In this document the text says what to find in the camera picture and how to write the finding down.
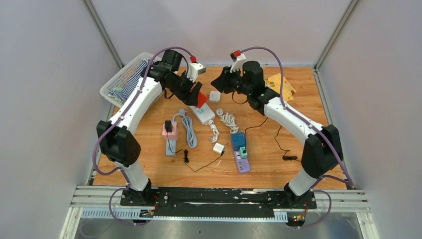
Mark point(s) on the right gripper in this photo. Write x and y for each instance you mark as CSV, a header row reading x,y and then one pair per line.
x,y
222,83

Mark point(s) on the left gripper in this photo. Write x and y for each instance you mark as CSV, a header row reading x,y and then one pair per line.
x,y
187,97

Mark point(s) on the white square adapter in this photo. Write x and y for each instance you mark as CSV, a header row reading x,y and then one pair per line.
x,y
214,96

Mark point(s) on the red cube socket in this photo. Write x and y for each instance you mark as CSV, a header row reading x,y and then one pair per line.
x,y
198,99

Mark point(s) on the small black power adapter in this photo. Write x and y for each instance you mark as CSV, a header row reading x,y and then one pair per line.
x,y
168,126

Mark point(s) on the pink cube socket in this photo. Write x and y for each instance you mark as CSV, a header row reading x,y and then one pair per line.
x,y
171,136

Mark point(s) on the blue cube socket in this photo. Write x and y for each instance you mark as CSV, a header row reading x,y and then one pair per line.
x,y
238,141

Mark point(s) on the teal charger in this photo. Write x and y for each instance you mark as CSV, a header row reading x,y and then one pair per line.
x,y
243,152

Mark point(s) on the purple power bank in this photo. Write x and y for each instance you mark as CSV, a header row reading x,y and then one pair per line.
x,y
242,164

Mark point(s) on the white colourful power strip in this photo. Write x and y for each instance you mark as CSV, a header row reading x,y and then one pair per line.
x,y
203,114

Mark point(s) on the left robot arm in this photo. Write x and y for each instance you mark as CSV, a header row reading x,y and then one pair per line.
x,y
116,136

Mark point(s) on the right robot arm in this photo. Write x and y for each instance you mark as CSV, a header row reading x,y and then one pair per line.
x,y
322,147

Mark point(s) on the yellow cloth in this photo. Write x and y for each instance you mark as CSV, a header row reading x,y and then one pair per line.
x,y
283,87

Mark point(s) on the striped cloth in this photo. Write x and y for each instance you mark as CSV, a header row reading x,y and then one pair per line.
x,y
121,94

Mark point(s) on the white plastic basket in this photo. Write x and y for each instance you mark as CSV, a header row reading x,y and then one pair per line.
x,y
120,78

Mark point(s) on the small white charger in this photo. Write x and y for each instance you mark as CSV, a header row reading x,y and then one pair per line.
x,y
218,148

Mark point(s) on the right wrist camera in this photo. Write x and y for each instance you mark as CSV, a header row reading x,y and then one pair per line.
x,y
238,59

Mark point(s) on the white adapter with coiled cable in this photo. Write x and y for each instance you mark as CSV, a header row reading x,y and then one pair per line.
x,y
228,120

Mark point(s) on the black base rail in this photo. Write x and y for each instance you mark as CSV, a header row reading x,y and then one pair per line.
x,y
221,203

